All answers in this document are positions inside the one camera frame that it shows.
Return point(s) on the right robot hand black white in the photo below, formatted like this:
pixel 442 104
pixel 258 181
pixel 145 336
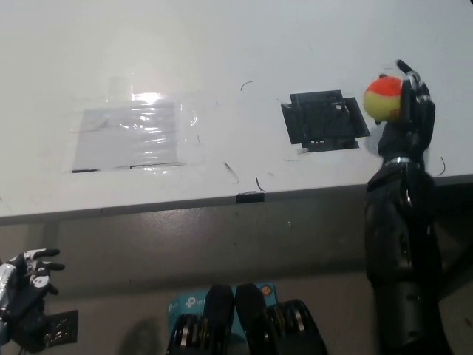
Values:
pixel 410 137

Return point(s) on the teal router box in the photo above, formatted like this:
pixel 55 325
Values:
pixel 184 304

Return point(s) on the black tape patch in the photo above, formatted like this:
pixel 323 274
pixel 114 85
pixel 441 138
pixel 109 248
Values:
pixel 325 118

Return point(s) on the orange and yellow tennis ball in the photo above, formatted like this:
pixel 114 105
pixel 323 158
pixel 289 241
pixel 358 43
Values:
pixel 382 101

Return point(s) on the small black tape strip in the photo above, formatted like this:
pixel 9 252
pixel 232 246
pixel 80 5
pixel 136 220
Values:
pixel 250 198

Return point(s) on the clear plastic taped sheet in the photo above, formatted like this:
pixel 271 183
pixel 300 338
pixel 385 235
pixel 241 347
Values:
pixel 125 137

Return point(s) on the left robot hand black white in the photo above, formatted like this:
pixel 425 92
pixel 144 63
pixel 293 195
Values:
pixel 22 292

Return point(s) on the black floor tape square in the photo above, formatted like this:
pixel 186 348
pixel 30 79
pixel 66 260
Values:
pixel 63 327

